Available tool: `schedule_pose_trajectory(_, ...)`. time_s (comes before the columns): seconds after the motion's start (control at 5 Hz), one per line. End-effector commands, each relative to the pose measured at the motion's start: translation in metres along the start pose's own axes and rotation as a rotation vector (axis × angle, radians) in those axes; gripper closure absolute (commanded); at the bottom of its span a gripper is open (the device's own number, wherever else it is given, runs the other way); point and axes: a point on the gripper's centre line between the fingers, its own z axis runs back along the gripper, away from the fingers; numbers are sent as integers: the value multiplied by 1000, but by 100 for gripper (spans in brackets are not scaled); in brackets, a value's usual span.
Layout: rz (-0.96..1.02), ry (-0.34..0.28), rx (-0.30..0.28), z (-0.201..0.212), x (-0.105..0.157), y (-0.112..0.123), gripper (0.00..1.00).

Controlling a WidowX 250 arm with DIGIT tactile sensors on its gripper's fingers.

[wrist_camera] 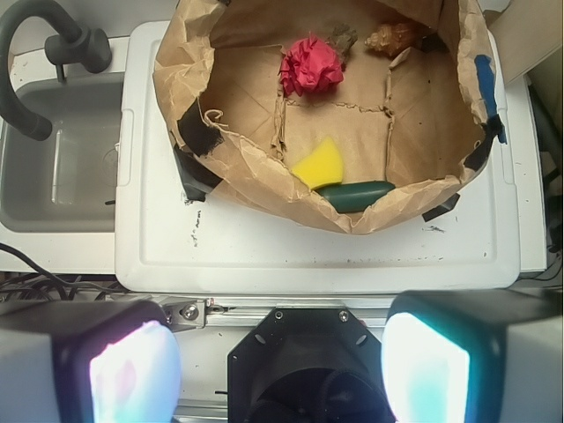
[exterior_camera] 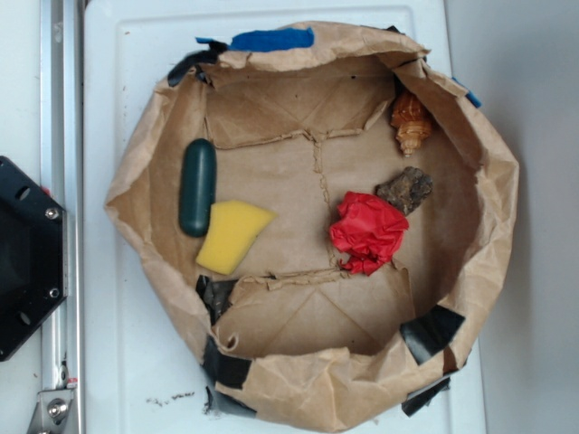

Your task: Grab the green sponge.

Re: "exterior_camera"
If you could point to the dark green oblong sponge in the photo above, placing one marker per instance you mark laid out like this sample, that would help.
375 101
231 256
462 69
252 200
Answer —
198 187

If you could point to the yellow sponge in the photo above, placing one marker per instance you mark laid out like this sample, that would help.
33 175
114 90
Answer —
234 227

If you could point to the brown paper bag bin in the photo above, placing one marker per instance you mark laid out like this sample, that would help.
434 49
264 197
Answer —
294 131

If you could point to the crumpled red paper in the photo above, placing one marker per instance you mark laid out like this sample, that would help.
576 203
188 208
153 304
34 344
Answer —
369 230

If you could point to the black tape inside left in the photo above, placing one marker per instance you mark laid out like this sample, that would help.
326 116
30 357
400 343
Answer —
215 295

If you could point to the black tape inside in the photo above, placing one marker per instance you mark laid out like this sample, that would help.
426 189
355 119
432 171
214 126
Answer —
215 295
427 335

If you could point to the brown rock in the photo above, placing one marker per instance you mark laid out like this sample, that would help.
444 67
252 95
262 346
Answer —
407 191

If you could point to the orange spiral seashell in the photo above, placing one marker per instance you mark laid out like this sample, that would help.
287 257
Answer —
412 122

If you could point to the black tape bottom left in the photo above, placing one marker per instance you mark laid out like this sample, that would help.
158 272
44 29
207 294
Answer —
228 371

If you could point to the black tape top left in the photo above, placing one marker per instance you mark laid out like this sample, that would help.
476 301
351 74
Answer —
194 62

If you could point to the black tape lower right inside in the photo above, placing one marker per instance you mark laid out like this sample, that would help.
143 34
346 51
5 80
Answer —
427 335

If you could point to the blue tape strip top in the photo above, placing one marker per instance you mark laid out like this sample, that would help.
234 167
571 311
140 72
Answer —
272 40

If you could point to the white plastic board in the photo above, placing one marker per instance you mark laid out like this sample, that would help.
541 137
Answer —
139 375

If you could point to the blue tape piece right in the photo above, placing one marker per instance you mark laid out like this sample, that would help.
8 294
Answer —
471 97

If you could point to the black tape bottom right outside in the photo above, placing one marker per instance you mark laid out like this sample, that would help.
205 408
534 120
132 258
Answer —
417 400

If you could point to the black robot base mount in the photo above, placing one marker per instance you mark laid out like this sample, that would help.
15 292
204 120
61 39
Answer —
32 257

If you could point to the aluminium extrusion rail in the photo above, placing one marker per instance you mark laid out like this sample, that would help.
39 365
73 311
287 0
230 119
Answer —
60 402

